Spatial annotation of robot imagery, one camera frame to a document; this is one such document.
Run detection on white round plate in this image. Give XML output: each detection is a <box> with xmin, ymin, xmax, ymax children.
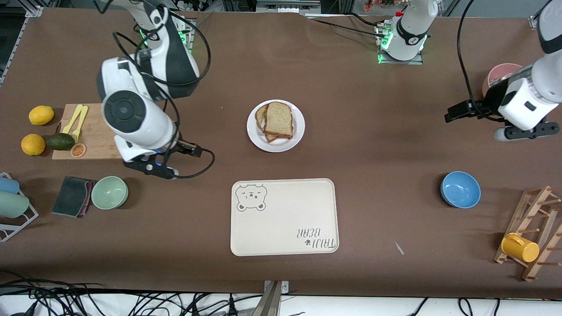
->
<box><xmin>246</xmin><ymin>99</ymin><xmax>306</xmax><ymax>153</ymax></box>

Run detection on plain toast bread slice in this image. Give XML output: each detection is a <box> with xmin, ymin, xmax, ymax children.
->
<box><xmin>263</xmin><ymin>101</ymin><xmax>294</xmax><ymax>140</ymax></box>

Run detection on pink ribbed bowl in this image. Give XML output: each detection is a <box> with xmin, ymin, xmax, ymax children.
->
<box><xmin>482</xmin><ymin>63</ymin><xmax>523</xmax><ymax>98</ymax></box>

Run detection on blue bowl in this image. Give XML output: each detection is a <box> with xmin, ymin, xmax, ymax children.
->
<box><xmin>440</xmin><ymin>171</ymin><xmax>482</xmax><ymax>209</ymax></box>

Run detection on pale green bowl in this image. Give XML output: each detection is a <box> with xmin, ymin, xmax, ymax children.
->
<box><xmin>91</xmin><ymin>176</ymin><xmax>129</xmax><ymax>210</ymax></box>

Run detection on wooden cutting board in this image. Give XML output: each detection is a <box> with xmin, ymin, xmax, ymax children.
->
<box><xmin>52</xmin><ymin>103</ymin><xmax>126</xmax><ymax>160</ymax></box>

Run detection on cream bear print tray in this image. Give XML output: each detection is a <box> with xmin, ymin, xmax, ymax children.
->
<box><xmin>230</xmin><ymin>178</ymin><xmax>340</xmax><ymax>257</ymax></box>

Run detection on grey pink folded cloth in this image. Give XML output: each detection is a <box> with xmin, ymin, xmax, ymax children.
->
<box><xmin>51</xmin><ymin>176</ymin><xmax>94</xmax><ymax>219</ymax></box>

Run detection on green avocado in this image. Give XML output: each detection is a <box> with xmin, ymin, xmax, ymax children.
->
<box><xmin>46</xmin><ymin>133</ymin><xmax>75</xmax><ymax>151</ymax></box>

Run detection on yellow lemon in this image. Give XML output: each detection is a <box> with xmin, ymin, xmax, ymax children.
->
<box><xmin>29</xmin><ymin>105</ymin><xmax>55</xmax><ymax>126</ymax></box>

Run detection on orange-yellow citrus fruit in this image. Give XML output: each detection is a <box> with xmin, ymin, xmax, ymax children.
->
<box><xmin>21</xmin><ymin>133</ymin><xmax>46</xmax><ymax>156</ymax></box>

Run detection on yellow mug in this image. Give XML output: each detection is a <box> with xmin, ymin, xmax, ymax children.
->
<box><xmin>501</xmin><ymin>232</ymin><xmax>540</xmax><ymax>263</ymax></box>

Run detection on white cup rack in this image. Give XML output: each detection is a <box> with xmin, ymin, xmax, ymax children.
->
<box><xmin>0</xmin><ymin>172</ymin><xmax>39</xmax><ymax>243</ymax></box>

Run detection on silver metal box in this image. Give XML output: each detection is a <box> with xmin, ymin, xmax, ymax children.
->
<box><xmin>256</xmin><ymin>0</ymin><xmax>322</xmax><ymax>14</ymax></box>

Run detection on wooden mug rack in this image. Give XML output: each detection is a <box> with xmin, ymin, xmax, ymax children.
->
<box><xmin>493</xmin><ymin>185</ymin><xmax>562</xmax><ymax>282</ymax></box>

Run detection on light blue cup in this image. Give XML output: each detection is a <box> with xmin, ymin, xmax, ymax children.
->
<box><xmin>0</xmin><ymin>176</ymin><xmax>20</xmax><ymax>194</ymax></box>

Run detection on pale green cup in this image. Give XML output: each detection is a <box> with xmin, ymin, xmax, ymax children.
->
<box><xmin>0</xmin><ymin>191</ymin><xmax>30</xmax><ymax>219</ymax></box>

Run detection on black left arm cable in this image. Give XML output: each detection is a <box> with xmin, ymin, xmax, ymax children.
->
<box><xmin>457</xmin><ymin>0</ymin><xmax>492</xmax><ymax>119</ymax></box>

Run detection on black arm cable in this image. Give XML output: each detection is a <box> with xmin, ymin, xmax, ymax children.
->
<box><xmin>94</xmin><ymin>0</ymin><xmax>216</xmax><ymax>180</ymax></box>
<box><xmin>457</xmin><ymin>0</ymin><xmax>492</xmax><ymax>119</ymax></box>

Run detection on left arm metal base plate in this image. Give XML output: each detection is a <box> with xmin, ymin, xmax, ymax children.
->
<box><xmin>378</xmin><ymin>24</ymin><xmax>424</xmax><ymax>65</ymax></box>

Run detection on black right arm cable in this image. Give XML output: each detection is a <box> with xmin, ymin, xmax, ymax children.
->
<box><xmin>94</xmin><ymin>0</ymin><xmax>216</xmax><ymax>180</ymax></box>

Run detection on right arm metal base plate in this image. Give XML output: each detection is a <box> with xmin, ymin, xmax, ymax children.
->
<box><xmin>176</xmin><ymin>18</ymin><xmax>196</xmax><ymax>55</ymax></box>

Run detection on black table cable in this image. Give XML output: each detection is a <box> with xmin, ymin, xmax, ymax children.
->
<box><xmin>303</xmin><ymin>13</ymin><xmax>387</xmax><ymax>38</ymax></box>

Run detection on aluminium frame post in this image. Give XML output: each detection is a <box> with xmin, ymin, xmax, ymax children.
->
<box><xmin>257</xmin><ymin>280</ymin><xmax>289</xmax><ymax>316</ymax></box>

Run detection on tangled black floor cables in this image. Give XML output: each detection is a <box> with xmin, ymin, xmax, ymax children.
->
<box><xmin>0</xmin><ymin>270</ymin><xmax>264</xmax><ymax>316</ymax></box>

